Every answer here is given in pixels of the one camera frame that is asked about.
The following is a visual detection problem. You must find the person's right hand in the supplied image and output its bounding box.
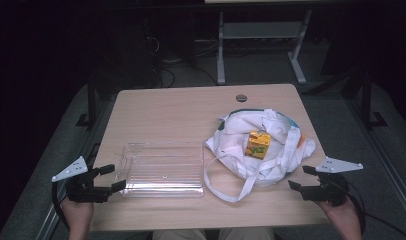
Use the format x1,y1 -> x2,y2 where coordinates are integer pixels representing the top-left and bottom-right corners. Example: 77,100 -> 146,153
315,195 -> 359,230

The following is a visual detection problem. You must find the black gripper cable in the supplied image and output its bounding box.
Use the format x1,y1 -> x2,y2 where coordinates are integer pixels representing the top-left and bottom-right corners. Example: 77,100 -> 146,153
344,181 -> 406,236
51,180 -> 71,232

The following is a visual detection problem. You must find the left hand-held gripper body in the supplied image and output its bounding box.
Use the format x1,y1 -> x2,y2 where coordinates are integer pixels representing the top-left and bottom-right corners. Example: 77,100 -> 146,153
51,155 -> 113,204

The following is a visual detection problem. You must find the white metal desk frame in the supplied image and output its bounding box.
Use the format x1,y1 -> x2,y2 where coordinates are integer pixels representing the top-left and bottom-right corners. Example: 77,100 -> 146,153
204,0 -> 314,86

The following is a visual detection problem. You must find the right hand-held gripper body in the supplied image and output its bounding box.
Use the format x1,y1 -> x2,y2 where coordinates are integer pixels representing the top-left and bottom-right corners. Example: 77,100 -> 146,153
300,156 -> 364,207

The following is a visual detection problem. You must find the clear plastic tray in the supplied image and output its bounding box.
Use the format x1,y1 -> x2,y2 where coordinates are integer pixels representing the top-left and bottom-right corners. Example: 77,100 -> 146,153
114,142 -> 205,199

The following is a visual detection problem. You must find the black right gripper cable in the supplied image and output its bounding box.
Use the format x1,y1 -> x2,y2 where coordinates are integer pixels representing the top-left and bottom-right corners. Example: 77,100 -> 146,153
344,181 -> 406,236

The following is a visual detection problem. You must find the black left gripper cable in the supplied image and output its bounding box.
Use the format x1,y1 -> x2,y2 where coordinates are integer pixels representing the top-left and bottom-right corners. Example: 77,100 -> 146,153
51,180 -> 71,232

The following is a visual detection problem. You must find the black floor cable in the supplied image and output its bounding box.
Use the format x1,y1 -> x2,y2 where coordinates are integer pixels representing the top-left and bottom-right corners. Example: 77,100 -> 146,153
156,64 -> 177,89

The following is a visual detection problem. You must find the black metal stand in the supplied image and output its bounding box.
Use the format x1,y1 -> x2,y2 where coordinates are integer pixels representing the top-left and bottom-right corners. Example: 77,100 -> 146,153
355,68 -> 389,130
75,71 -> 103,130

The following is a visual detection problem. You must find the white cloth bag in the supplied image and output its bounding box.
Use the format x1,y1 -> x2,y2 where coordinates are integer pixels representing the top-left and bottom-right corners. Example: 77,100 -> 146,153
202,107 -> 317,204

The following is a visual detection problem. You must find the aluminium frame rail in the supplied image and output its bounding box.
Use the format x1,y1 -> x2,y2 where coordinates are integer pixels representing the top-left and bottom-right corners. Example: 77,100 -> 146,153
34,99 -> 117,240
344,98 -> 406,225

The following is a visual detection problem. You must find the person's left hand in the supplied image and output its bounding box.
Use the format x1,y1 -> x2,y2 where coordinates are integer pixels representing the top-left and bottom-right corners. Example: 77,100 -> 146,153
60,196 -> 95,232

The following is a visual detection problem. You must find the yellow juice carton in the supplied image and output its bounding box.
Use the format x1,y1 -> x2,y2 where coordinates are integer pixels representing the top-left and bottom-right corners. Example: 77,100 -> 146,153
244,129 -> 272,161

